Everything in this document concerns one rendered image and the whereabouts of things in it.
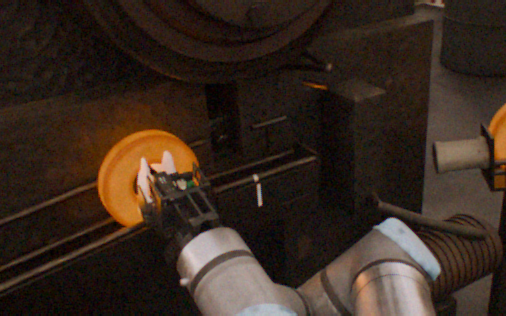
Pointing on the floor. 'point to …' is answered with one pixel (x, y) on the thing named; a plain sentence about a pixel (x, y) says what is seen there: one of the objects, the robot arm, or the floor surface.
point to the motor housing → (460, 260)
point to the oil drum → (488, 37)
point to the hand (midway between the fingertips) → (148, 169)
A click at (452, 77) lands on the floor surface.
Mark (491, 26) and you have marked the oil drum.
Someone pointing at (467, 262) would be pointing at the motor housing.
